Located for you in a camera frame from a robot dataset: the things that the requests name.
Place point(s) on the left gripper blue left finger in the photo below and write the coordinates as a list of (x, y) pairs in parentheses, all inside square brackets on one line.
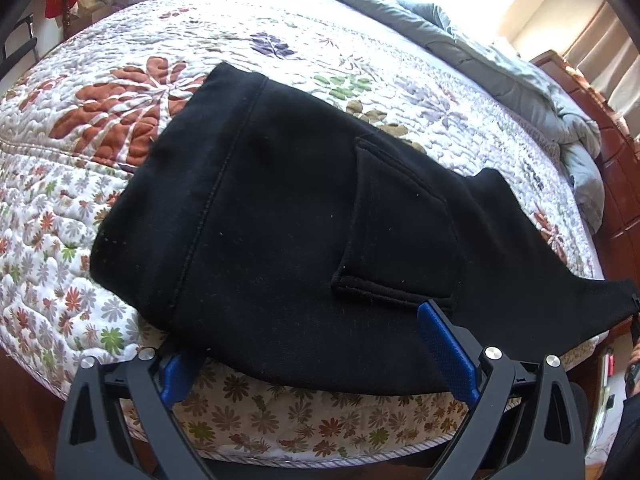
[(178, 374)]

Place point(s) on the cardboard box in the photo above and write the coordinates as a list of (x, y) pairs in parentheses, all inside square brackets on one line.
[(83, 14)]

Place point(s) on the beige wall curtain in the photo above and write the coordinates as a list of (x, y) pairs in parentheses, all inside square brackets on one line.
[(607, 57)]

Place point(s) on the grey-blue duvet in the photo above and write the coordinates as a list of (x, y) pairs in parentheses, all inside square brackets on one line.
[(518, 85)]

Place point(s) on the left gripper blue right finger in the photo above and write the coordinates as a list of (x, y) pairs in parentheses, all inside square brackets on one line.
[(457, 368)]

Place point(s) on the red wooden headboard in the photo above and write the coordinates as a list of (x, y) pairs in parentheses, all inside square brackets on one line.
[(617, 241)]

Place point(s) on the floral quilted bedspread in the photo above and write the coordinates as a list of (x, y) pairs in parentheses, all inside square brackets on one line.
[(77, 126)]

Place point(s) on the black pants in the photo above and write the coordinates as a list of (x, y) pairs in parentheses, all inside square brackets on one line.
[(294, 243)]

